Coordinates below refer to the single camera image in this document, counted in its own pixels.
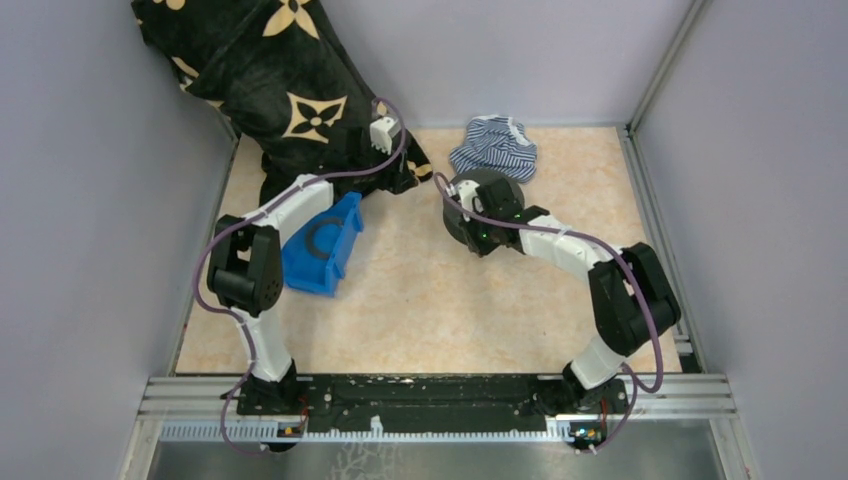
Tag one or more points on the aluminium frame rail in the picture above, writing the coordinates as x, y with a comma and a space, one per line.
682, 396

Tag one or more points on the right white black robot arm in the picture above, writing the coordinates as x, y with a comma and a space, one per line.
632, 300

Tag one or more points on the black beige floral blanket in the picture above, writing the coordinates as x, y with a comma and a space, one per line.
279, 73

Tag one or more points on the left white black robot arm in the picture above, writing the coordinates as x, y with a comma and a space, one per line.
240, 271

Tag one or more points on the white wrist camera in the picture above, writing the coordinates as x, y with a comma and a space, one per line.
386, 135
464, 194

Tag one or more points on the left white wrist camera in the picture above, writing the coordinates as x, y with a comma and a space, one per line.
386, 135

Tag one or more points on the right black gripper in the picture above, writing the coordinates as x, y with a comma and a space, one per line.
477, 246

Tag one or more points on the black cable spool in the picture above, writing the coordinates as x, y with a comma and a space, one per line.
481, 175

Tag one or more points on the blue white striped cloth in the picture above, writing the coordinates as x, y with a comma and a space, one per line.
499, 143

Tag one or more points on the blue plastic bin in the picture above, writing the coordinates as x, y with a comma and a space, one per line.
314, 259

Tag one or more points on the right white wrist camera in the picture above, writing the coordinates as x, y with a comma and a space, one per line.
464, 194

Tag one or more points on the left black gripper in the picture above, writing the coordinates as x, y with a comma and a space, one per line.
397, 178

